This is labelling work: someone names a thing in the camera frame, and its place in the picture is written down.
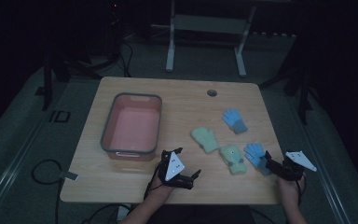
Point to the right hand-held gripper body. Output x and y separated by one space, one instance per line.
292 169

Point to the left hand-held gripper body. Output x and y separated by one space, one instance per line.
174 169

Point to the plain green glove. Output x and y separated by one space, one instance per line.
205 138

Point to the green glove with blue print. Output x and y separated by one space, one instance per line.
234 160

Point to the pink bin with grey rim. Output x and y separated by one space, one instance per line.
135 129

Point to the person's right hand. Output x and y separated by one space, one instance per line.
289 189

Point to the person's left hand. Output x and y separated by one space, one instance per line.
163 190

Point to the person's dark clothing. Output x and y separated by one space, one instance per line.
199 215

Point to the grey table grommet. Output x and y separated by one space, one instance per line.
212 93

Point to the black tripod stand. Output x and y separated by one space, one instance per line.
301 87

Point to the white metal stand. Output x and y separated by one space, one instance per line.
209 25

